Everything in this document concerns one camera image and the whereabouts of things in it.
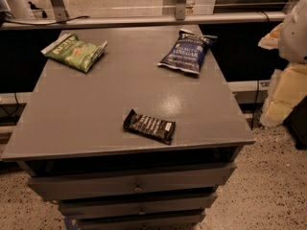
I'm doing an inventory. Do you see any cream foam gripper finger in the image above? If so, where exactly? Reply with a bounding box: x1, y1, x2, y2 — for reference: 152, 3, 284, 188
260, 62, 307, 127

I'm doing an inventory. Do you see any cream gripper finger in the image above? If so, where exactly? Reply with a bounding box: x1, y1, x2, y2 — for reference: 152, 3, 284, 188
258, 23, 283, 50

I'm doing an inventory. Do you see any blue chip bag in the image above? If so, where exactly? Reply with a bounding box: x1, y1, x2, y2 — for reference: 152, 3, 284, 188
158, 29, 217, 75

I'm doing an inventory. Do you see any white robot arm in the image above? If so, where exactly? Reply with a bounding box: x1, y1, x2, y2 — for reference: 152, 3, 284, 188
258, 0, 307, 127

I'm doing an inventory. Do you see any green jalapeno chip bag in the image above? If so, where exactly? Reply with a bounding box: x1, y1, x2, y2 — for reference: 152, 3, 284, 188
41, 34, 107, 73

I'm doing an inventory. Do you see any lower grey ledge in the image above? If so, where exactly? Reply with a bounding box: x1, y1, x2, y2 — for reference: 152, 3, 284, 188
228, 80, 270, 104

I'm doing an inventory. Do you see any top grey drawer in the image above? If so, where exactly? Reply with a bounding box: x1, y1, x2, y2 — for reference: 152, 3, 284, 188
29, 162, 236, 200

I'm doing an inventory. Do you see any grey drawer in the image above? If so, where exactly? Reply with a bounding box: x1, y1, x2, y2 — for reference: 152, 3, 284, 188
59, 191, 217, 219
29, 162, 236, 200
78, 210, 204, 230

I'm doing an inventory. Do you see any dark brown candy bar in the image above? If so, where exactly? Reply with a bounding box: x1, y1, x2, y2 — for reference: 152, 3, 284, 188
123, 109, 176, 145

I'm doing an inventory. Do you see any middle grey drawer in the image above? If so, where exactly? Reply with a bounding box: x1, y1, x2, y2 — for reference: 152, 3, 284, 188
59, 191, 217, 219

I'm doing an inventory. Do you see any bottom grey drawer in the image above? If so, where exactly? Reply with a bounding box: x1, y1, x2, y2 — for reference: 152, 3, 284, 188
78, 210, 204, 230

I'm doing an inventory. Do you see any grey drawer cabinet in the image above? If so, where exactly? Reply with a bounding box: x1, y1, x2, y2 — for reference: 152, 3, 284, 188
3, 26, 253, 230

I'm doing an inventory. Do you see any white pipe column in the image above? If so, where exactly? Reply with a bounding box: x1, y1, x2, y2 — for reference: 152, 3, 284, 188
7, 0, 35, 19

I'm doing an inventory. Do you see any grey metal rail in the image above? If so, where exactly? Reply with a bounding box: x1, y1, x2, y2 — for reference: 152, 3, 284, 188
0, 11, 286, 31

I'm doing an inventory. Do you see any black cable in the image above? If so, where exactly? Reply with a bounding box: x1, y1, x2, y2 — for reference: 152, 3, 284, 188
3, 14, 90, 27

